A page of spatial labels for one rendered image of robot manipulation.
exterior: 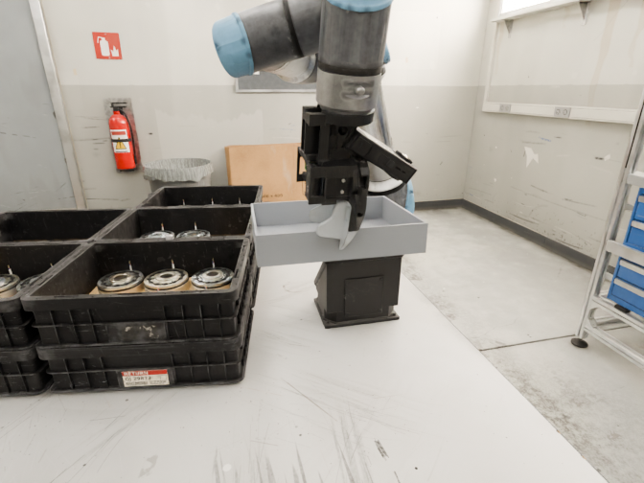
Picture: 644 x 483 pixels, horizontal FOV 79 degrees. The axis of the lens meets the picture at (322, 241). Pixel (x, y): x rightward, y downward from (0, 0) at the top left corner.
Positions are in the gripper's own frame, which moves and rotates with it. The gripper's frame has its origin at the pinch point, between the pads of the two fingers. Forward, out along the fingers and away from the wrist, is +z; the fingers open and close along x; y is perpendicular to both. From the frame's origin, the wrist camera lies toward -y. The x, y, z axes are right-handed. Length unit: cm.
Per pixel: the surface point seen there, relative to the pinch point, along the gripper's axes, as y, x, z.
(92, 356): 45, -14, 32
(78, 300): 44, -17, 20
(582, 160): -257, -166, 71
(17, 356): 58, -17, 32
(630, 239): -166, -56, 58
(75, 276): 50, -35, 28
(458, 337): -38, -8, 41
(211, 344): 21.8, -9.8, 29.6
